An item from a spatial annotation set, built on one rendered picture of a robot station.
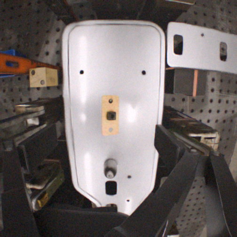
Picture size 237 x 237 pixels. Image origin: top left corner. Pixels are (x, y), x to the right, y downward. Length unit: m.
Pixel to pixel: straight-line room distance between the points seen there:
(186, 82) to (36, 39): 0.62
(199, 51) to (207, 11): 0.47
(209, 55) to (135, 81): 0.18
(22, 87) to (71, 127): 0.46
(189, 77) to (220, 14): 0.54
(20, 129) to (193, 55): 0.37
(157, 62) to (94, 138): 0.22
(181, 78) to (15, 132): 0.35
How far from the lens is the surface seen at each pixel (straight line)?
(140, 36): 0.32
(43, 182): 0.37
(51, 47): 0.68
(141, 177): 0.38
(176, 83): 0.35
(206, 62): 0.37
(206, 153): 0.26
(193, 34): 0.36
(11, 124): 0.24
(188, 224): 1.21
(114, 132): 0.31
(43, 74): 0.27
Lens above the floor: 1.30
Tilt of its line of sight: 76 degrees down
